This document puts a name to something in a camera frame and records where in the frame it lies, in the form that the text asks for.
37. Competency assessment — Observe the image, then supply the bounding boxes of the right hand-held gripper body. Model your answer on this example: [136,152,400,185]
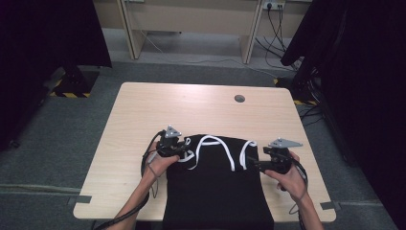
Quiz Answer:
[262,137,304,175]

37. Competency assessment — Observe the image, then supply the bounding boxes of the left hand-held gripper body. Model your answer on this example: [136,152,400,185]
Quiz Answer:
[156,125,186,158]

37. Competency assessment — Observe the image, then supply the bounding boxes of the black white-trimmed tank top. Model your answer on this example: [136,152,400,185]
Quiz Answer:
[162,133,275,230]

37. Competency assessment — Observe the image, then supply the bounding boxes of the person's left hand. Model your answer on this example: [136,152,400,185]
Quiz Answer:
[143,142,180,182]

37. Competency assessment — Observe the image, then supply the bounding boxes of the person's right hand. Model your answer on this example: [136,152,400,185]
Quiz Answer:
[263,151,309,203]

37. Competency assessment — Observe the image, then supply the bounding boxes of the black hazard-striped stand base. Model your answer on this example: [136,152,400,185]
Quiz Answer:
[273,76,320,106]
[49,65,101,99]

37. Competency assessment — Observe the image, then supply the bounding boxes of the black curtain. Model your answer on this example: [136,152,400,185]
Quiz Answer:
[0,0,113,152]
[281,0,406,230]

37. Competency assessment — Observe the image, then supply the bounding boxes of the beige wooden desk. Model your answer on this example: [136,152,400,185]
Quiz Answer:
[93,0,314,65]

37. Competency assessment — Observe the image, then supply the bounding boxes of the right hand-held gripper cable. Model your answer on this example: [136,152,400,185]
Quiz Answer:
[287,157,310,230]

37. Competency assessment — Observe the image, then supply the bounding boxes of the black floor cables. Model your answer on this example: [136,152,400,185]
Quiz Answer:
[300,103,325,127]

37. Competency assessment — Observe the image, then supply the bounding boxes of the thin white floor cable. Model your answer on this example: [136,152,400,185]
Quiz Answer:
[140,30,279,80]

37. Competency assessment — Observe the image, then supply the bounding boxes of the bundle of black power cables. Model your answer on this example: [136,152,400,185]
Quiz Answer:
[255,5,303,72]

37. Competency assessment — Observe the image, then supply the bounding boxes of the grey floor cable cover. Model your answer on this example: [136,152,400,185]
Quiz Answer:
[0,183,82,196]

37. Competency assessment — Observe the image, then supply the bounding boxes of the white wall power socket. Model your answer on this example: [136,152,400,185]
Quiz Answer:
[261,0,286,11]

